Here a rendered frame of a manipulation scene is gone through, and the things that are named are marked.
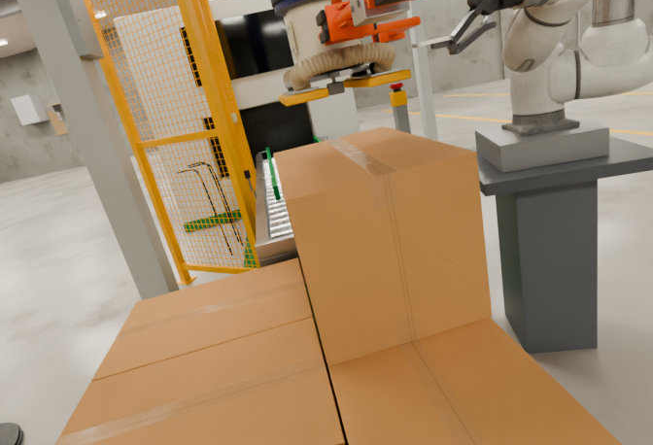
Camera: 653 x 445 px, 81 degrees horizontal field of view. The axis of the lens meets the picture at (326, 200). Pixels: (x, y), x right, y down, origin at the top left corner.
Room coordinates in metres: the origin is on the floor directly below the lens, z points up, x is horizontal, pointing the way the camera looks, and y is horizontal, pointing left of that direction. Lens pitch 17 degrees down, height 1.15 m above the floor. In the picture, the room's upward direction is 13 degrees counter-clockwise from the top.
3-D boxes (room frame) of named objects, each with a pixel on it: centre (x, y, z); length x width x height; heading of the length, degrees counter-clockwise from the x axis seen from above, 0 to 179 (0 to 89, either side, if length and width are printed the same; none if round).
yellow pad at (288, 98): (1.03, 0.01, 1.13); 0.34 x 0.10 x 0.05; 5
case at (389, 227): (1.02, -0.09, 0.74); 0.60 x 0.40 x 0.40; 6
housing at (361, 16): (0.57, -0.13, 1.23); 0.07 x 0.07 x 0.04; 5
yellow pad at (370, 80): (1.05, -0.18, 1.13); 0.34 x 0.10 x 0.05; 5
